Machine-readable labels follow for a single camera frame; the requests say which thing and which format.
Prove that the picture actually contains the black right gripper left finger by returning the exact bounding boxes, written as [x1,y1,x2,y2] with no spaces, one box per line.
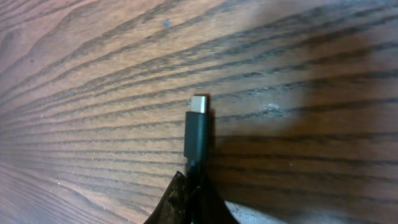
[144,171,188,224]

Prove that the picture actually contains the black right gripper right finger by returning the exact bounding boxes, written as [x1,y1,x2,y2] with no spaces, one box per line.
[194,175,239,224]

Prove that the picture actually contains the black USB charger cable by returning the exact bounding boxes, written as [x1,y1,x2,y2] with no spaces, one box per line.
[182,95,210,224]

